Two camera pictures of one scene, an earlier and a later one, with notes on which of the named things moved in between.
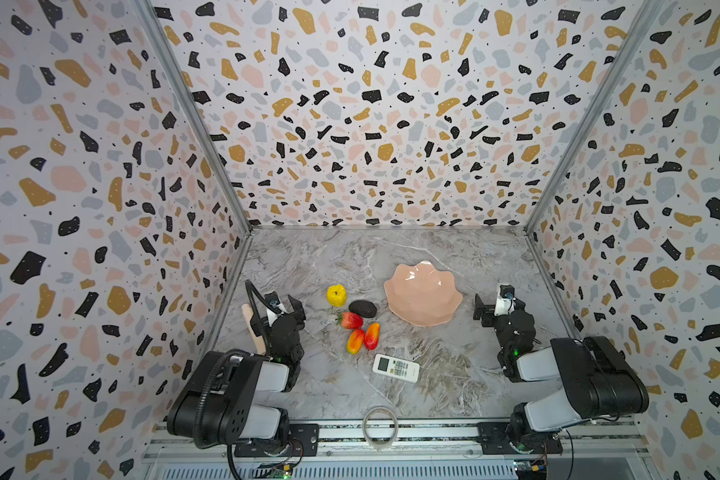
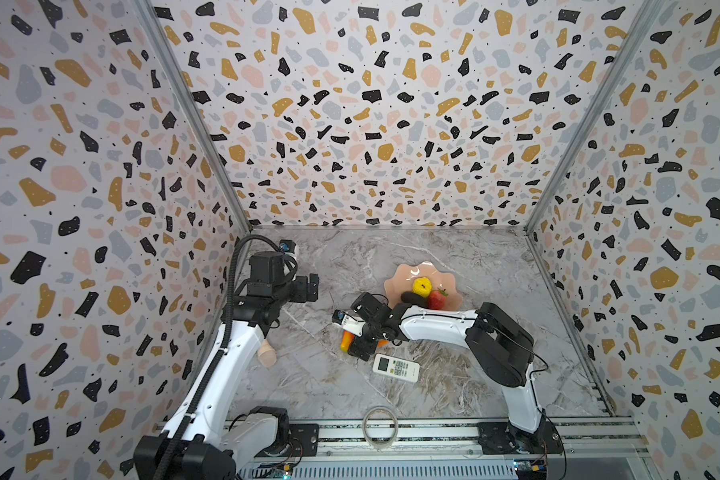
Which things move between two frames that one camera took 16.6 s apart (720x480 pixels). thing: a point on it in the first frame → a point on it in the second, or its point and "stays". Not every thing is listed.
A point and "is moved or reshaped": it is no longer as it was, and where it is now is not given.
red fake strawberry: (349, 320) is moved or reshaped
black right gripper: (498, 318) → (366, 327)
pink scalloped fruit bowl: (422, 294) stays
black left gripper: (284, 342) → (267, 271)
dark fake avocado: (364, 308) is moved or reshaped
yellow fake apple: (336, 295) → (422, 286)
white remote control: (397, 368) stays
